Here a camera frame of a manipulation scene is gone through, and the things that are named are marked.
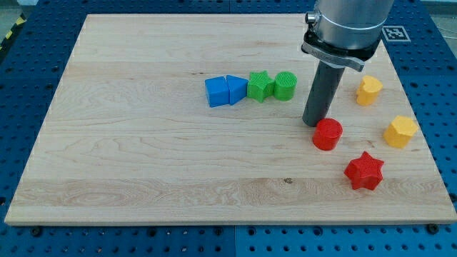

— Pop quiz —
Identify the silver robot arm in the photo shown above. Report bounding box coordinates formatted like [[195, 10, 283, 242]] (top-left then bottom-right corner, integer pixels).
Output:
[[301, 0, 393, 71]]

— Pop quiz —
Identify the yellow hexagon block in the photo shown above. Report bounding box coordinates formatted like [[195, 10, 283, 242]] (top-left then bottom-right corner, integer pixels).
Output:
[[383, 116, 418, 148]]

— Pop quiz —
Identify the blue triangle block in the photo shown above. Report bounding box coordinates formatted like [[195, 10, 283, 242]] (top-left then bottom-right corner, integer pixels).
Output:
[[226, 75, 248, 105]]

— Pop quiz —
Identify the blue cube block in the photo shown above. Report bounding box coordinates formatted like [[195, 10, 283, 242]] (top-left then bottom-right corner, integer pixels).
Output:
[[205, 76, 229, 108]]

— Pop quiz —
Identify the green star block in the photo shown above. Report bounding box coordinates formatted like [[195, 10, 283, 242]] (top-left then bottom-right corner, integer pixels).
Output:
[[247, 71, 275, 103]]

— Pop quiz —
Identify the light wooden board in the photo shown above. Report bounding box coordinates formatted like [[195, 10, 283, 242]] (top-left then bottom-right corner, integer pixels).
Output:
[[5, 14, 456, 226]]

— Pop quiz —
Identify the green cylinder block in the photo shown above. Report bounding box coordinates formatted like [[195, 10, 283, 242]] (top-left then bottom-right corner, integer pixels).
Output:
[[273, 71, 297, 101]]

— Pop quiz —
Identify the red cylinder block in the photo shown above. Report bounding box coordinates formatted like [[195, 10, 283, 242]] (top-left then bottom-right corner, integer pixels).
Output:
[[312, 118, 343, 151]]

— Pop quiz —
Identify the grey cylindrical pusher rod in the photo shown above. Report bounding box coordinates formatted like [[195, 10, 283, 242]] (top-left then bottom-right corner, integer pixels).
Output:
[[302, 61, 345, 127]]

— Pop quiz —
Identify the yellow heart block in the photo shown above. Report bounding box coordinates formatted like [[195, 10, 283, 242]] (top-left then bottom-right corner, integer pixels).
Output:
[[356, 76, 383, 106]]

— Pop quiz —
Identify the red star block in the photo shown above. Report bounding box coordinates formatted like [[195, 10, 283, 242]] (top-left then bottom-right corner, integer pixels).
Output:
[[344, 151, 384, 191]]

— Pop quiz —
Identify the white fiducial marker tag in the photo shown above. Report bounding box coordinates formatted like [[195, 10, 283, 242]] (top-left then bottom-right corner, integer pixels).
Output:
[[382, 25, 411, 42]]

